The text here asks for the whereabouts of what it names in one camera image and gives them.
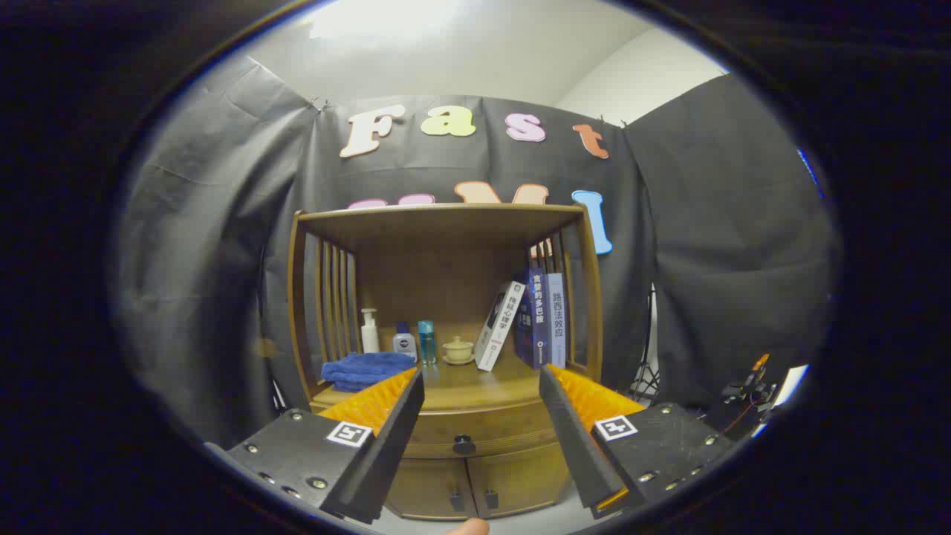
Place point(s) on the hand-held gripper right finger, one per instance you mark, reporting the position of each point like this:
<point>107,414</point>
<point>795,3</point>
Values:
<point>576,446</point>

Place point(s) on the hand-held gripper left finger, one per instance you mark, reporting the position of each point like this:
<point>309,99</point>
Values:
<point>394,446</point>

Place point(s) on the black drawer knob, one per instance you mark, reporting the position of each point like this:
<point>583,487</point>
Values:
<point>463,444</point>

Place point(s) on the wooden drawer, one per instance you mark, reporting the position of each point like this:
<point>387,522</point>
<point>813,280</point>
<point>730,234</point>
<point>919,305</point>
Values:
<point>490,427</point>

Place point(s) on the wooden cabinet door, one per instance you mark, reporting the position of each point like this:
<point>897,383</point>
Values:
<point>427,487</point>
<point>520,479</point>

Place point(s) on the wooden countertop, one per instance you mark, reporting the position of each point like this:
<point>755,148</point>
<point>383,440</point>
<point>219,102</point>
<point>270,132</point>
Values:
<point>475,386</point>

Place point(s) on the wooden cabinet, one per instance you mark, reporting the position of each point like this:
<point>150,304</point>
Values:
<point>446,275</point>

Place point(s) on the blue folded towel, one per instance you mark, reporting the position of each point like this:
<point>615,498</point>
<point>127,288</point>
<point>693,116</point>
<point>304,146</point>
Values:
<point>364,369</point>

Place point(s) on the black tripod stand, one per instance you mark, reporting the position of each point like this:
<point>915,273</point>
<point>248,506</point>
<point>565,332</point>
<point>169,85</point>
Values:
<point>648,383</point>

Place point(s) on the white bottle with blue cap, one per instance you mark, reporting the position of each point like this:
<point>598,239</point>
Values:
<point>405,345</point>

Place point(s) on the clear blue bottle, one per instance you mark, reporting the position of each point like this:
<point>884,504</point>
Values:
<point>426,343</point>

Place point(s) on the white pump bottle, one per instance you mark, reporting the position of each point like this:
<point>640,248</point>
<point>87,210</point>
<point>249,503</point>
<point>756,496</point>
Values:
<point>370,338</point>

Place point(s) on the beige lidded teacup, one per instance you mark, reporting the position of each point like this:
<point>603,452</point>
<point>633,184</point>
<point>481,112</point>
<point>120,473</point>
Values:
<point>458,351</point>

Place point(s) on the pale blue book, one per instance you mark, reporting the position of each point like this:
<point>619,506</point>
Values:
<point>557,319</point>

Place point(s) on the dark blue book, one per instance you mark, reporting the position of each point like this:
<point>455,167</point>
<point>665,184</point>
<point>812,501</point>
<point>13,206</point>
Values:
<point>539,319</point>

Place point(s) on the white book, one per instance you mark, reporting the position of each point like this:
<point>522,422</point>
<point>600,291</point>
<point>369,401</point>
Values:
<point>498,331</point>

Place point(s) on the black device with orange part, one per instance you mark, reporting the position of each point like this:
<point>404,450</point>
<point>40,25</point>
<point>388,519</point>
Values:
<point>743,401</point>

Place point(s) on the black backdrop cloth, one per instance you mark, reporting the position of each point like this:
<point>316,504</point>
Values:
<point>208,260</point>

